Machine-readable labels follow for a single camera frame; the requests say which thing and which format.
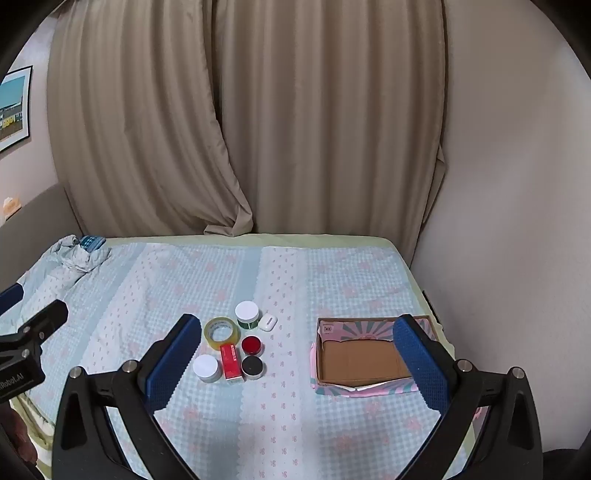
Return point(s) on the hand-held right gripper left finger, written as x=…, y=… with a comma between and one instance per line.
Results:
x=173, y=364

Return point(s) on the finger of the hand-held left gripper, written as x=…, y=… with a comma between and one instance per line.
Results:
x=10, y=297
x=46, y=318

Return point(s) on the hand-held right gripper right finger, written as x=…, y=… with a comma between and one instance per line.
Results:
x=422, y=364

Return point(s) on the grey jar with white lid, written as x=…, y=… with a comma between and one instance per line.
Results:
x=206, y=368

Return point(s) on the red carton box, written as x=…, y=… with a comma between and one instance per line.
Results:
x=231, y=362

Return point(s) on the cardboard box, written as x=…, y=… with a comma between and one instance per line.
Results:
x=360, y=360

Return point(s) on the jar with black lid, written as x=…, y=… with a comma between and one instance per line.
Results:
x=253, y=367

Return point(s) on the green jar with white lid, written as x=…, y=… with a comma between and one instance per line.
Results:
x=247, y=314

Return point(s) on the crumpled light blue blanket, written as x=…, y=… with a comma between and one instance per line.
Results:
x=76, y=265

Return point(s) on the small jar with red lid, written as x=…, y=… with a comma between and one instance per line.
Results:
x=252, y=345

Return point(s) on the grey sofa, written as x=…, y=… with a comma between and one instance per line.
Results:
x=41, y=221

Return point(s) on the blue patterned pack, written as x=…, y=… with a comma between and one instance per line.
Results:
x=92, y=243

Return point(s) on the tissue box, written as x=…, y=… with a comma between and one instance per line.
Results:
x=12, y=206

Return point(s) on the white earbuds case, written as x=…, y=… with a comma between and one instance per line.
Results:
x=267, y=322

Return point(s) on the floral checked bed sheet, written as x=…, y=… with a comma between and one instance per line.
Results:
x=286, y=286

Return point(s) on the beige curtain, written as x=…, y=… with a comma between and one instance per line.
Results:
x=138, y=115
x=332, y=115

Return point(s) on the wall poster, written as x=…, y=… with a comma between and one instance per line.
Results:
x=13, y=108

